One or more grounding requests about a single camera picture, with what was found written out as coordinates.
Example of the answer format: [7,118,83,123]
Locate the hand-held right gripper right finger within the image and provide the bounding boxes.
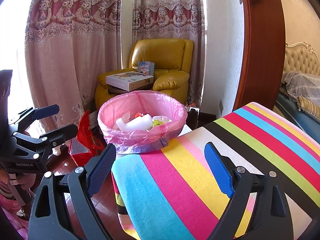
[204,142,292,240]

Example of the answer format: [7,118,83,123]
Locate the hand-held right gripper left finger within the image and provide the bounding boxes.
[29,143,117,240]

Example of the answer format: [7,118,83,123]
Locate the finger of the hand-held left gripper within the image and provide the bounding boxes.
[41,124,79,153]
[9,104,60,133]

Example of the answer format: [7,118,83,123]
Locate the trash bin with pink liner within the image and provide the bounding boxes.
[97,90,188,155]

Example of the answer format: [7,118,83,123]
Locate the person's left forearm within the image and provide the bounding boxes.
[0,192,29,231]

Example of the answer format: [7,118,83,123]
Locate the person's left hand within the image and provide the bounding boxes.
[15,174,35,193]

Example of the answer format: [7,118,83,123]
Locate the red bag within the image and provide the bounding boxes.
[68,110,106,167]

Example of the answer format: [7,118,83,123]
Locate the colourful striped tablecloth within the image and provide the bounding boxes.
[111,102,320,240]

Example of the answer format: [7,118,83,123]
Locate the white foam sheet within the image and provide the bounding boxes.
[115,113,154,132]

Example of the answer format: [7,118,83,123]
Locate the pink lace patterned curtain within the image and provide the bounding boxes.
[24,0,123,142]
[133,0,206,103]

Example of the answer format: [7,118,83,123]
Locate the flat white cardboard box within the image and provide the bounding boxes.
[105,71,154,92]

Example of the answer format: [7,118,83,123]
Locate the bed with blue sheet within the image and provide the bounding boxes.
[273,90,320,131]

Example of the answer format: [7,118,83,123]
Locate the blue white upright box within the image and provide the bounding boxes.
[137,61,156,76]

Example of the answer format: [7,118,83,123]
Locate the striped pillow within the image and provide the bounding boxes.
[296,95,320,120]

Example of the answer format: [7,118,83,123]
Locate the grey pillow under net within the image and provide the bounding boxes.
[282,70,320,100]

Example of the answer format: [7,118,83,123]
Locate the yellow leather armchair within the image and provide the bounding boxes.
[95,38,194,106]

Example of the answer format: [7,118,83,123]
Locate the beige tufted headboard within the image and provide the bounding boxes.
[285,42,320,76]

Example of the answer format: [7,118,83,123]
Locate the brown wooden door frame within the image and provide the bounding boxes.
[234,0,286,113]

